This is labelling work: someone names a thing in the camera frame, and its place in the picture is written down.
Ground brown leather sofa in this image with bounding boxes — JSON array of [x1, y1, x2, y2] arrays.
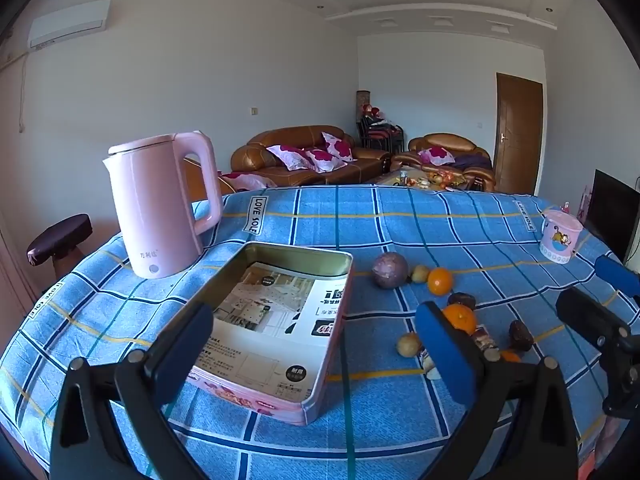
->
[[231, 125, 393, 186]]

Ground pink electric kettle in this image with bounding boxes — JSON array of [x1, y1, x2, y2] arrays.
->
[[102, 131, 224, 279]]

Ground purple blanket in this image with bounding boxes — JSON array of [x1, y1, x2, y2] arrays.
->
[[452, 154, 493, 171]]

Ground large purple passion fruit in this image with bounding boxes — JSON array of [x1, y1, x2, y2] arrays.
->
[[372, 252, 411, 290]]

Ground white air conditioner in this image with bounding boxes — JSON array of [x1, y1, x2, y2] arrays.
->
[[27, 0, 111, 51]]

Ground dark brown padded stool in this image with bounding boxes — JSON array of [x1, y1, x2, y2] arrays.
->
[[26, 213, 94, 278]]

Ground pile of colourful snacks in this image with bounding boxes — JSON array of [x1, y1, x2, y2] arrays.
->
[[397, 169, 471, 191]]

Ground pink tin box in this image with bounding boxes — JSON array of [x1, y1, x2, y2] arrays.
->
[[185, 241, 355, 427]]

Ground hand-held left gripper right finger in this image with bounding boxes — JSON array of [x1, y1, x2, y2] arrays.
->
[[416, 301, 578, 480]]

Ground blue checked tablecloth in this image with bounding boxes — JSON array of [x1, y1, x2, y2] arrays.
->
[[0, 182, 640, 480]]

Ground black television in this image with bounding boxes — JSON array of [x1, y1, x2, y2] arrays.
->
[[584, 169, 638, 263]]

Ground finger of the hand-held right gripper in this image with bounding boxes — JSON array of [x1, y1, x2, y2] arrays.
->
[[595, 255, 640, 306], [556, 286, 633, 361]]

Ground pink cartoon cup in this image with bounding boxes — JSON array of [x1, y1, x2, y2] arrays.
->
[[539, 208, 584, 264]]

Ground white and magenta pillow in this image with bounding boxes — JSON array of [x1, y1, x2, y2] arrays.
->
[[322, 131, 357, 162], [220, 171, 278, 192], [419, 146, 456, 163], [267, 144, 313, 173], [305, 149, 348, 173]]

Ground brown leather armchair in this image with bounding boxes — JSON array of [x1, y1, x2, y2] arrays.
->
[[182, 156, 238, 196], [391, 132, 497, 192]]

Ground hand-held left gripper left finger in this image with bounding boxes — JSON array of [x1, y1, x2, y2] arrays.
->
[[50, 302, 215, 480]]

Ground brown wooden door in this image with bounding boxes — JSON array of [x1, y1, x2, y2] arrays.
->
[[492, 72, 544, 195]]

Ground coffee table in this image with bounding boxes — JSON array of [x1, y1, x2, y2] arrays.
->
[[372, 169, 488, 192]]

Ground stack of dark chairs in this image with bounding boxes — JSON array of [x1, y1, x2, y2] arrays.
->
[[357, 115, 406, 153]]

